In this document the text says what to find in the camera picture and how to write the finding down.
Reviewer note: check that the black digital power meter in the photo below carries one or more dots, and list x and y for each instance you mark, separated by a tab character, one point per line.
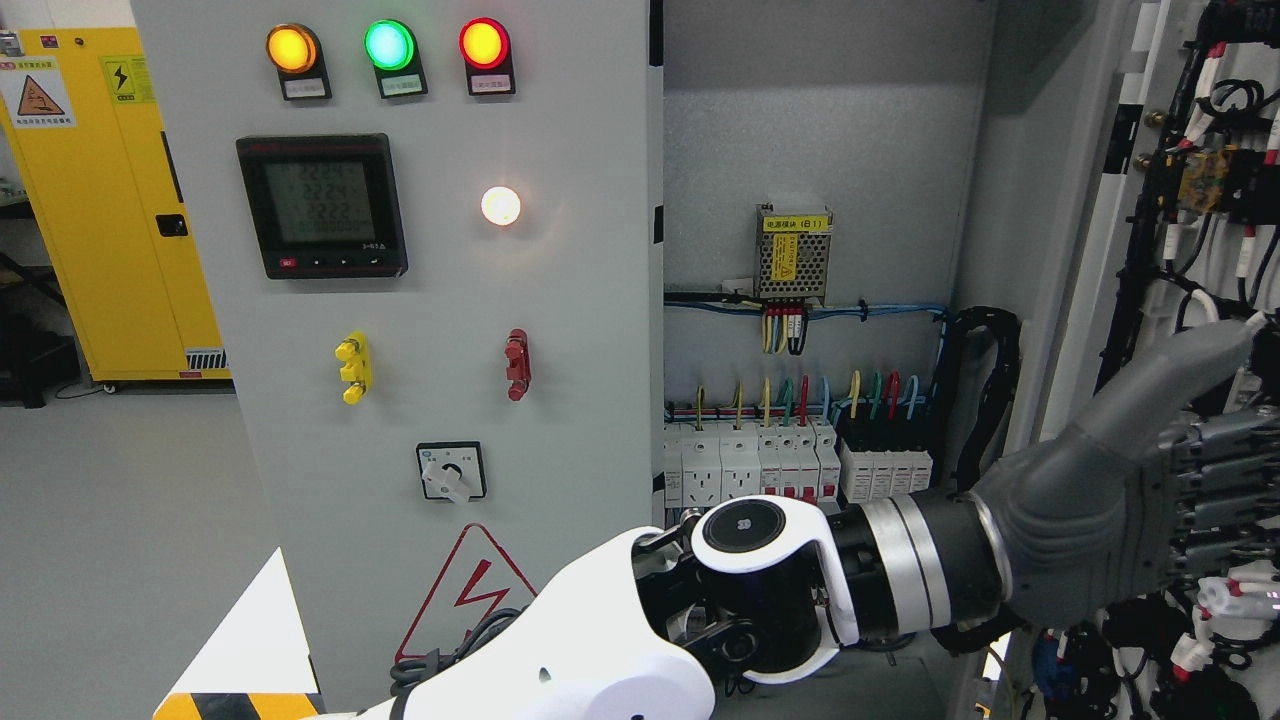
324	207

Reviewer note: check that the red terminal posts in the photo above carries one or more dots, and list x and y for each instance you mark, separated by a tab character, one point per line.
518	368

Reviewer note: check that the yellow safety cabinet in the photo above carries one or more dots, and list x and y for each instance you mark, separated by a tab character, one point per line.
80	113

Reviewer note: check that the red electric hazard sticker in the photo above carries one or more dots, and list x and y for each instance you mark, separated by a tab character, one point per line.
477	578

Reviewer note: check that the yellow indicator light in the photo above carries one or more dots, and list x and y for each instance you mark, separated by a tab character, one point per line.
299	63

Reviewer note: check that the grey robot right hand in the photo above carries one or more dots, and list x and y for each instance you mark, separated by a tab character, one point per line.
1137	492

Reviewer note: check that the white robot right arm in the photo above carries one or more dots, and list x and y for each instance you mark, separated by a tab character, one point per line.
654	624

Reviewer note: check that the green indicator light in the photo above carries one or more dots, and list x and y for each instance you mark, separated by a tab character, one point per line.
395	59

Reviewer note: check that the black surge protector block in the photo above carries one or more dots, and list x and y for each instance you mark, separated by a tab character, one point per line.
883	457

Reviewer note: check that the red indicator light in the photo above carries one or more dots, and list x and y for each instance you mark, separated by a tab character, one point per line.
486	52

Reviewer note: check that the black white selector switch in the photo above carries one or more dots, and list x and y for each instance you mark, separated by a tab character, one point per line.
452	471

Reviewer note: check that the upper row circuit breakers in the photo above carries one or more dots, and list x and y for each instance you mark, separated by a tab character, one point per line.
718	461

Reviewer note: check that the white indicator light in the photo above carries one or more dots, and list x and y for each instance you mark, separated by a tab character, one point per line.
501	205

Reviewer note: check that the yellow terminal posts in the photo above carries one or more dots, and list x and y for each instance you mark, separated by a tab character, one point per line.
354	356

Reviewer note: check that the metal mesh power supply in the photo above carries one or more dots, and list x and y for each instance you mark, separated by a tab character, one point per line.
792	251

